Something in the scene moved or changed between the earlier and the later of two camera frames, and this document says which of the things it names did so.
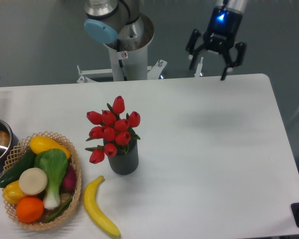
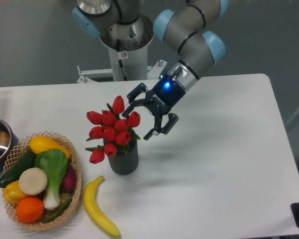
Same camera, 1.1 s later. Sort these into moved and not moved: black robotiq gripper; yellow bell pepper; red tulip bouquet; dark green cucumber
Moved: black robotiq gripper
Not moved: yellow bell pepper; red tulip bouquet; dark green cucumber
